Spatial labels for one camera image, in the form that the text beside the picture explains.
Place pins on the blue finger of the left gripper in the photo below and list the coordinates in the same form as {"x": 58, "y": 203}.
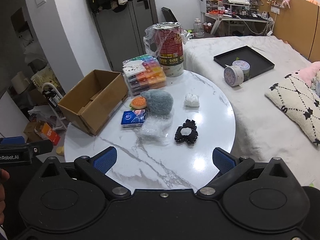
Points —
{"x": 12, "y": 141}

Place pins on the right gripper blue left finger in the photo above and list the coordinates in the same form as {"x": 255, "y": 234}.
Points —
{"x": 94, "y": 170}

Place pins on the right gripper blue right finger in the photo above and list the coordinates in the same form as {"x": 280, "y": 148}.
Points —
{"x": 232, "y": 170}

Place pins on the black scrunchie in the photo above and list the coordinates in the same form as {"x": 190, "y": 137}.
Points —
{"x": 187, "y": 133}

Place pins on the clear bubble wrap bag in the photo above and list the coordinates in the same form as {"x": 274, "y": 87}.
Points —
{"x": 155, "y": 128}

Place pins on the white soft packet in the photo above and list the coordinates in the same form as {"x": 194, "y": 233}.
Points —
{"x": 192, "y": 101}

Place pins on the burger plush toy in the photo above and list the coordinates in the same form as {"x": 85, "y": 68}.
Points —
{"x": 138, "y": 103}

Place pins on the grey plush toy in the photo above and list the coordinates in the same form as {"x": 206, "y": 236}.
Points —
{"x": 158, "y": 101}

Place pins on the person's left hand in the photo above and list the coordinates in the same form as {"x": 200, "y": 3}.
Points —
{"x": 4, "y": 177}

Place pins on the orange carton on floor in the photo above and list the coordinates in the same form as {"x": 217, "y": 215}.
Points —
{"x": 40, "y": 130}

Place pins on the white metal rack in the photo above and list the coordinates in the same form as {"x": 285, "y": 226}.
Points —
{"x": 53, "y": 97}

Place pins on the blue tissue pack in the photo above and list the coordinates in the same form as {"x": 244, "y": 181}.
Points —
{"x": 134, "y": 118}

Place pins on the brown cardboard box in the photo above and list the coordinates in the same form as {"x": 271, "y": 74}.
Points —
{"x": 90, "y": 103}

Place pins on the round white tin lying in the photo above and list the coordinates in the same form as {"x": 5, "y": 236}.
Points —
{"x": 233, "y": 75}

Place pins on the white black patterned pillow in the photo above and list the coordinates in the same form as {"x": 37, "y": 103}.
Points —
{"x": 298, "y": 101}

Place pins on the round white tin upright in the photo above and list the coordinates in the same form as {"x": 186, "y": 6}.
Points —
{"x": 243, "y": 66}

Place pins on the colourful bead organizer boxes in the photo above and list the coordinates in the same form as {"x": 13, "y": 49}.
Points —
{"x": 152, "y": 78}

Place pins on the white cloth on organizer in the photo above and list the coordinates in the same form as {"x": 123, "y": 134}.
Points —
{"x": 132, "y": 68}

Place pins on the black tray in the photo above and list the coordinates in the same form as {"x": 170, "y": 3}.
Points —
{"x": 254, "y": 63}

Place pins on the pink plush toy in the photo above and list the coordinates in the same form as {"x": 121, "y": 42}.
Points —
{"x": 308, "y": 73}

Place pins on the grey door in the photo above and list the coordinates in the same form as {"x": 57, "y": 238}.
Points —
{"x": 122, "y": 33}

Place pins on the clear plastic bottle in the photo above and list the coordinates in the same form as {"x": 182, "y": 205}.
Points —
{"x": 198, "y": 28}

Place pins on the red cup with plastic bag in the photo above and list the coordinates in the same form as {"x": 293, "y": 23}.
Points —
{"x": 165, "y": 41}

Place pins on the white desk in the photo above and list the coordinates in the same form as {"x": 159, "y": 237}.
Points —
{"x": 218, "y": 19}

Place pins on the black chair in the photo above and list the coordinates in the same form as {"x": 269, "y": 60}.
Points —
{"x": 168, "y": 15}

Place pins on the wall light switch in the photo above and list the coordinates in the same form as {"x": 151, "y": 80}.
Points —
{"x": 40, "y": 2}

